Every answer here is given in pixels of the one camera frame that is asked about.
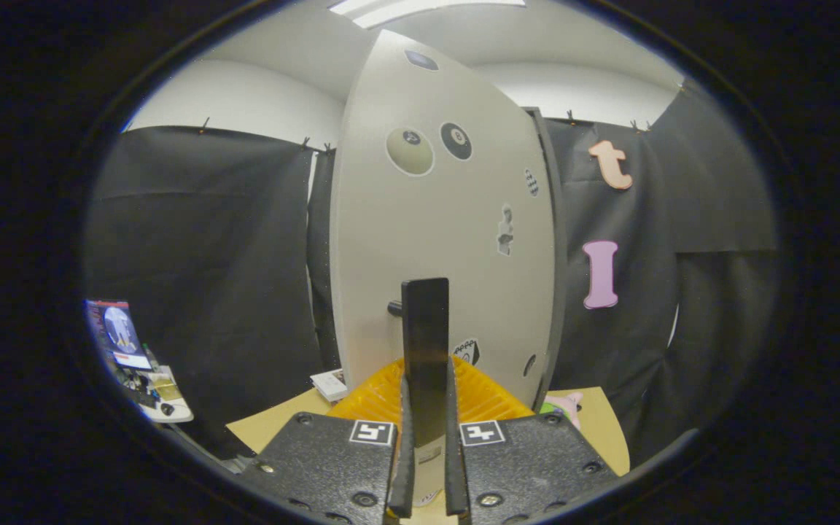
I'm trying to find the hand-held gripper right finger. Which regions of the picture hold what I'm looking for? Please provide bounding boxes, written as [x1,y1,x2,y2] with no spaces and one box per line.
[443,356,619,525]

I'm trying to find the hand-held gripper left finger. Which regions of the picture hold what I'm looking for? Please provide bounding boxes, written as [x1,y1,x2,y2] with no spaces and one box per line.
[238,357,416,525]

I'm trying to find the black door handle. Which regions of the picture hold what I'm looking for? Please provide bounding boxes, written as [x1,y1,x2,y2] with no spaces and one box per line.
[388,277,451,447]

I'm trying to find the grey shoe cabinet door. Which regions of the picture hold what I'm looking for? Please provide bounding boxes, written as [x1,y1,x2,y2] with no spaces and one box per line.
[329,29,559,511]

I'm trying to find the green and pink plush toy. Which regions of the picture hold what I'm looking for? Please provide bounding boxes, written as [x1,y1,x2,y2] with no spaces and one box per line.
[540,391,585,431]

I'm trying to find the white book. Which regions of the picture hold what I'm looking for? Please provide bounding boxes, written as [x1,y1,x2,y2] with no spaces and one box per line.
[310,369,349,403]

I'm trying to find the cluttered white side desk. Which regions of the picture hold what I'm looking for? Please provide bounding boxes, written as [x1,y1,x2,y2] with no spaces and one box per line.
[125,363,193,424]

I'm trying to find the black backdrop cloth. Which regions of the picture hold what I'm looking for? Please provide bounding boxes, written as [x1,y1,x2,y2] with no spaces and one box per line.
[85,77,782,467]

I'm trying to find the large ceiling light panel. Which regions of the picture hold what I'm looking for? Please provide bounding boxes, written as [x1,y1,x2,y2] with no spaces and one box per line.
[329,0,526,30]

